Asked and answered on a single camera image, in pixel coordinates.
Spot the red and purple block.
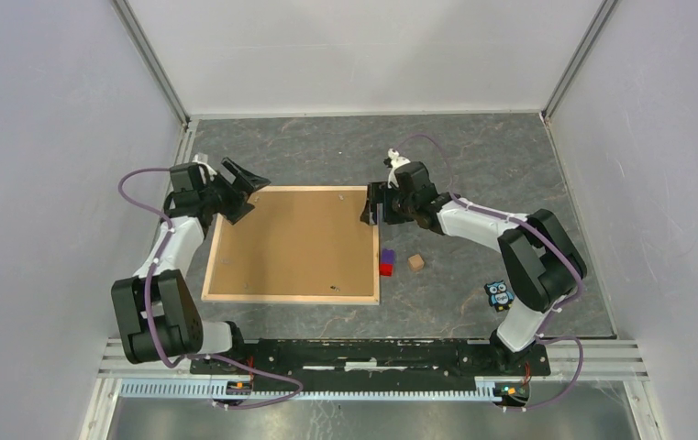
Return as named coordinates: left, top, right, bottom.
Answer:
left=379, top=248, right=396, bottom=277

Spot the small wooden cube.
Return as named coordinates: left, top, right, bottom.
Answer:
left=407, top=254, right=426, bottom=272

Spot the brown cardboard backing board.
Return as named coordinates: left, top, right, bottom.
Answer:
left=205, top=190, right=377, bottom=299

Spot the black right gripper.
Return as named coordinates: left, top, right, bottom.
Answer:
left=360, top=182, right=415, bottom=226

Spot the light wooden picture frame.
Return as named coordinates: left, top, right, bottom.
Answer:
left=201, top=185, right=382, bottom=306

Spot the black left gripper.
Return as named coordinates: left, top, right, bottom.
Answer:
left=199, top=159, right=270, bottom=225

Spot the blue owl figure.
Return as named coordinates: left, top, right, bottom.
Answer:
left=484, top=280, right=515, bottom=312

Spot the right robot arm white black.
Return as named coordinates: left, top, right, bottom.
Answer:
left=360, top=160, right=587, bottom=374

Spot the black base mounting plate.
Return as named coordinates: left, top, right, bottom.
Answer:
left=189, top=337, right=551, bottom=393

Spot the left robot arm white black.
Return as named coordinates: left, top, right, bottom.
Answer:
left=111, top=158, right=271, bottom=368

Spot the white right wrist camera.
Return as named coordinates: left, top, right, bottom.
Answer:
left=383, top=148, right=411, bottom=189

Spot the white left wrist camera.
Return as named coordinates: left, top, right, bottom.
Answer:
left=193, top=153, right=217, bottom=182

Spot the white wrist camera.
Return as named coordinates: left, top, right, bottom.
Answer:
left=193, top=153, right=217, bottom=182
left=383, top=148, right=411, bottom=189

